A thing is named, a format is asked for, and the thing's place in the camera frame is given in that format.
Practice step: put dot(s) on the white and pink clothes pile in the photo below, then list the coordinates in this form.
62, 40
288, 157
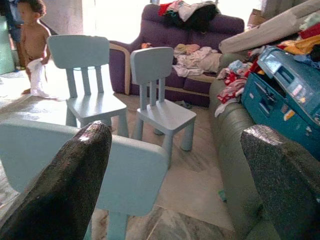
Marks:
197, 60

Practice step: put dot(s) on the light blue child chair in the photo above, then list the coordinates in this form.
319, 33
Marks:
165, 117
135, 175
95, 105

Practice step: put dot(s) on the small orange cloth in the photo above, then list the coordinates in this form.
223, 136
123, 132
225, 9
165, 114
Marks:
146, 45

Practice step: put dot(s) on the dark and red clothes pile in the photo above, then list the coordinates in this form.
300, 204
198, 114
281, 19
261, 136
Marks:
200, 15

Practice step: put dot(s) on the green cabinet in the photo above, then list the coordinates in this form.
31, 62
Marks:
6, 50

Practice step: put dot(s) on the blue plastic toy case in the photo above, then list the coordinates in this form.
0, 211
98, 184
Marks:
275, 107

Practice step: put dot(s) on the red and white clothes pile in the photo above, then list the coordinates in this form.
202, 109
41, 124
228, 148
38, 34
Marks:
232, 87

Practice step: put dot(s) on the small green scrap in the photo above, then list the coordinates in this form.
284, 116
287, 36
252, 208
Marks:
222, 195

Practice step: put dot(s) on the small child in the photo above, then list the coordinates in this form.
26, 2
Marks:
33, 37

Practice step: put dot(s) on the purple sofa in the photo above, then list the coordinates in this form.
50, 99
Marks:
160, 32

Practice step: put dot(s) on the dark cloth scrap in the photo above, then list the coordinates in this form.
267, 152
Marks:
183, 103

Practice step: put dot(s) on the grey long cushion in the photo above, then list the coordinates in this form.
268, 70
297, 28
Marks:
262, 32

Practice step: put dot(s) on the person in blue shorts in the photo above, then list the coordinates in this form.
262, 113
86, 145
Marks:
15, 32

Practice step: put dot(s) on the brown cardboard box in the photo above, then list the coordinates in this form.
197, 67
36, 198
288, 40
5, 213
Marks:
256, 17

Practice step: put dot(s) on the yellow and red clothes pile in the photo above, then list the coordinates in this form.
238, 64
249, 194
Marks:
307, 42

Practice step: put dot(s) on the green leather sofa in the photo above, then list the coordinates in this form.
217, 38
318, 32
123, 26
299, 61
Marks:
232, 130

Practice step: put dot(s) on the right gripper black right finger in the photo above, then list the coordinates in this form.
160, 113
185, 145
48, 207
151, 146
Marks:
287, 180

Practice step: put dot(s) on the white cloth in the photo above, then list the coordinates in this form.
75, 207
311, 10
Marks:
37, 80

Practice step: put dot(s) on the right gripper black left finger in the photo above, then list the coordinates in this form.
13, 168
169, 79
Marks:
65, 190

